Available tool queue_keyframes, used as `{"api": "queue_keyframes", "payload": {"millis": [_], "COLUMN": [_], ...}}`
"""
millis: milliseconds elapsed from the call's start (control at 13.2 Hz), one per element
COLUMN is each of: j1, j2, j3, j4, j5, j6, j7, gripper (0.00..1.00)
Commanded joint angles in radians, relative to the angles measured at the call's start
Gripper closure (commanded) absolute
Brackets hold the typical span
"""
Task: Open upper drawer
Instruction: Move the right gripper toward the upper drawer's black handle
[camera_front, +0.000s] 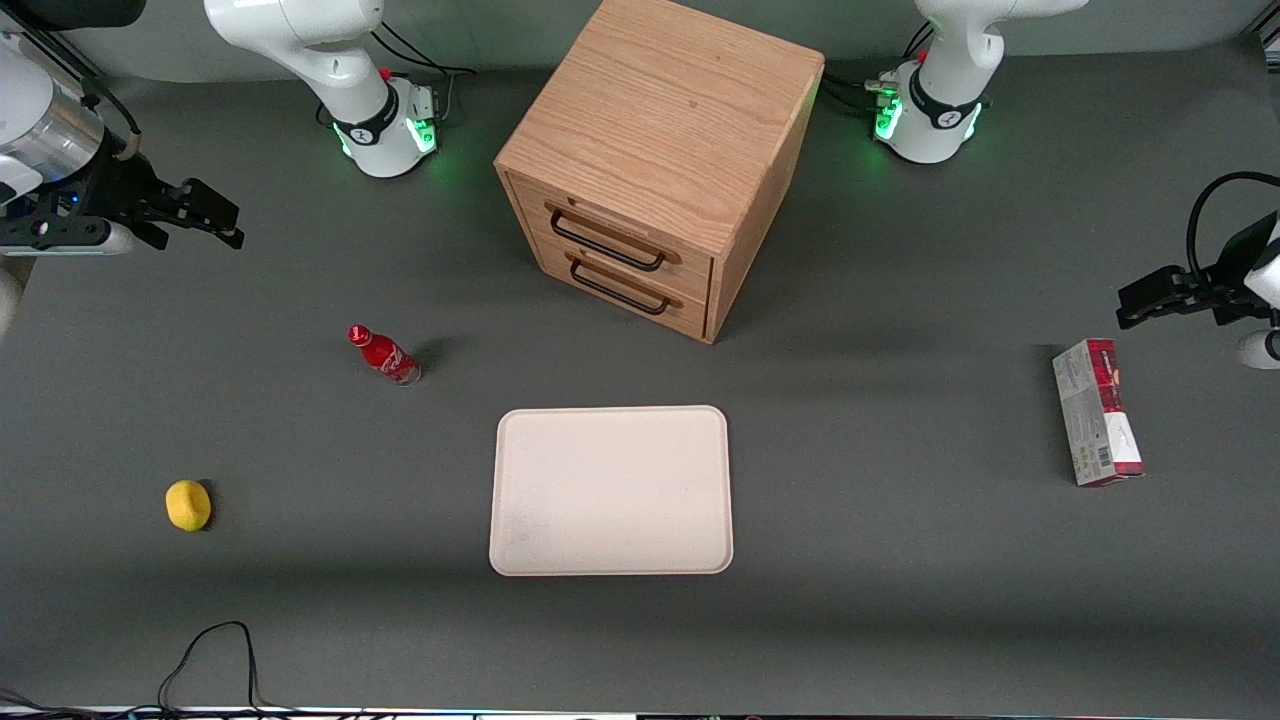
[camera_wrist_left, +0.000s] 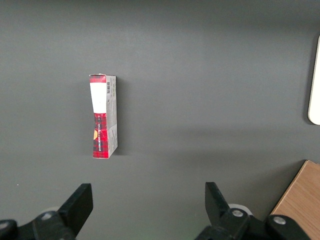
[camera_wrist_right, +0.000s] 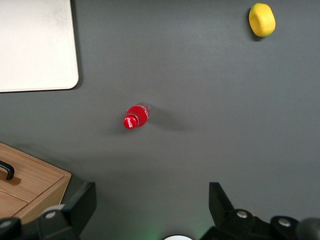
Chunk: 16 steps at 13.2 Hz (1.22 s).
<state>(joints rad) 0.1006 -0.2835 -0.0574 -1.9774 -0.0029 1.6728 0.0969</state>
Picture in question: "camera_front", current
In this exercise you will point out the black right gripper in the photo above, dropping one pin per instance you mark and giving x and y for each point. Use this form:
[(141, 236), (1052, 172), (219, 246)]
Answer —
[(118, 187)]

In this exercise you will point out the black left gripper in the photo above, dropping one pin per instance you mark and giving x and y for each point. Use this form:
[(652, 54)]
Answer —
[(1232, 268)]

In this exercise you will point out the wooden drawer with open-top box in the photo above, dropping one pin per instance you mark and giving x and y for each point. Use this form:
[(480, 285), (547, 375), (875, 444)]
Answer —
[(690, 272)]

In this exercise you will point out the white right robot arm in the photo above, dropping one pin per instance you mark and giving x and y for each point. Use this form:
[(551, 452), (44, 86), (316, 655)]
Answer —
[(300, 40)]

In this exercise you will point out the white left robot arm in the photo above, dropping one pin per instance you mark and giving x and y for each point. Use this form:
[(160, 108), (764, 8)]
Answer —
[(950, 100)]

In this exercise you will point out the wooden drawer cabinet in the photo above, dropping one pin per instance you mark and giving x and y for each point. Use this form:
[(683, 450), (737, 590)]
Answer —
[(660, 110)]

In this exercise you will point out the wooden drawer front panel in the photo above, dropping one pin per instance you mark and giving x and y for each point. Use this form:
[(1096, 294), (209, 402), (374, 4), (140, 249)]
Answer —
[(690, 318)]

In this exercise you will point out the grey and red carton box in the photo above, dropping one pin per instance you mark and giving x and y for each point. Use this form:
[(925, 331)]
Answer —
[(1095, 415)]

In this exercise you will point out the red soda bottle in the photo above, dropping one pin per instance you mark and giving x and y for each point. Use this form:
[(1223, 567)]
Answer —
[(385, 355)]

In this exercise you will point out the yellow lemon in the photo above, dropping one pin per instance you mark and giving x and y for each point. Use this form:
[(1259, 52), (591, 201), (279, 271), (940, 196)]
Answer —
[(188, 505)]

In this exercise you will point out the beige rectangular tray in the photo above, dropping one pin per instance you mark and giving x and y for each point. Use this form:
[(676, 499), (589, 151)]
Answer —
[(610, 490)]

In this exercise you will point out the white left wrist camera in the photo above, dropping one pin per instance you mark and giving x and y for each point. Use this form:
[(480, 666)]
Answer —
[(1258, 350)]

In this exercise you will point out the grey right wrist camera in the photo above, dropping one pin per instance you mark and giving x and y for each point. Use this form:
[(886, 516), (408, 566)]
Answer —
[(80, 240)]

